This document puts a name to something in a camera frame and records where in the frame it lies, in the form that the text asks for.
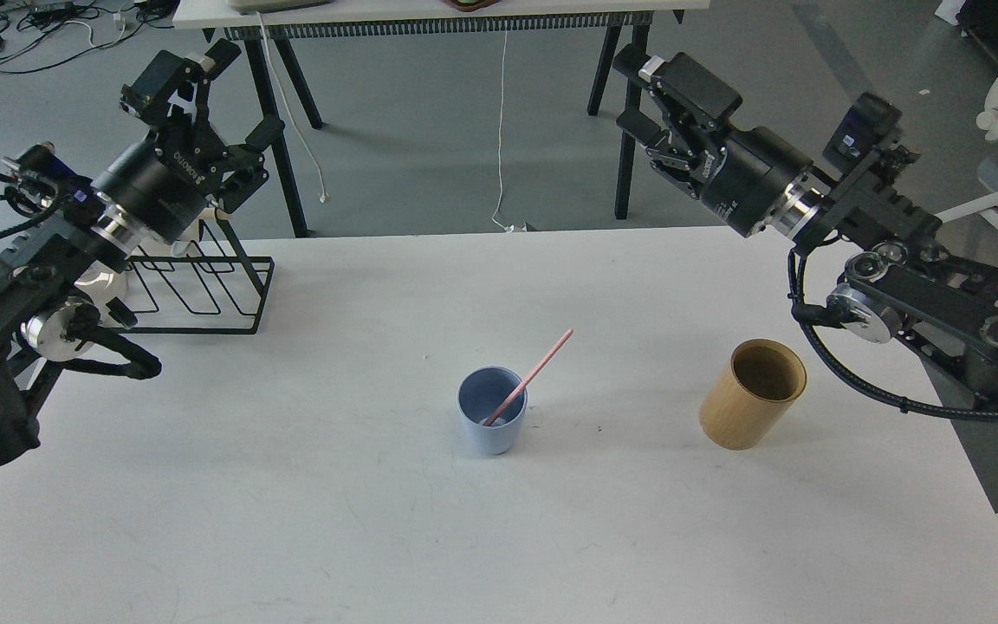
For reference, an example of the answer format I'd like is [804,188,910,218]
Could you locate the floor cables and power strip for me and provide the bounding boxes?
[0,0,179,96]

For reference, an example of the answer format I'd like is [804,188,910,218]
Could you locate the white cup in rack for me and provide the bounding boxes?
[170,218,203,259]

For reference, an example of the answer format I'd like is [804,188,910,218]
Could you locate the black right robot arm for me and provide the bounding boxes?
[612,44,998,424]

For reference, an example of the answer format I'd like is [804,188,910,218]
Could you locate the background table with black legs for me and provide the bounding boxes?
[172,0,711,239]

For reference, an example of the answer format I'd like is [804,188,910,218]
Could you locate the white hanging cable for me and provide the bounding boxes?
[490,30,530,233]
[255,10,333,205]

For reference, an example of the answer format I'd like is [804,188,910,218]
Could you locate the black wire dish rack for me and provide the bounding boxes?
[98,216,275,335]

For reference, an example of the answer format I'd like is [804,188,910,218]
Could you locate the blue plastic cup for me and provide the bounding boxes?
[456,367,528,457]

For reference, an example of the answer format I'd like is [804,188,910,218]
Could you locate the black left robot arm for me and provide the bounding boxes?
[0,40,284,467]

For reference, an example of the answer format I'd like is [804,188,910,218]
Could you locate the bamboo cylinder holder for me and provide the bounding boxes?
[698,337,807,451]

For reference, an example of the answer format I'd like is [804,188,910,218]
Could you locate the pink chopstick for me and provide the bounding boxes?
[482,328,574,427]

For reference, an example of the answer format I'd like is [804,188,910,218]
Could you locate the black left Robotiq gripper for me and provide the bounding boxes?
[94,40,285,245]

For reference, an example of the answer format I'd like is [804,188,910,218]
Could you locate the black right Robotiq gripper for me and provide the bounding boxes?
[612,44,816,238]

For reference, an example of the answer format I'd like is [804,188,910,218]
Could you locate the white bowl in rack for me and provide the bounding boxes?
[75,263,127,328]

